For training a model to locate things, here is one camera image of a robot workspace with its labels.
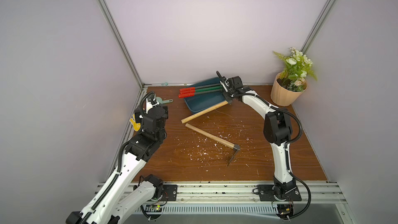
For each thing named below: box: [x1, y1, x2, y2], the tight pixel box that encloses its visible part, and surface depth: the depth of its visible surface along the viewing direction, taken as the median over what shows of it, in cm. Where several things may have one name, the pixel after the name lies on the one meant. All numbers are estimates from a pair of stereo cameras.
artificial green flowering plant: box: [273, 47, 318, 93], surface depth 96 cm
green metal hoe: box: [179, 85, 223, 95], surface depth 112 cm
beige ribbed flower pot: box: [270, 72, 308, 107], surface depth 100 cm
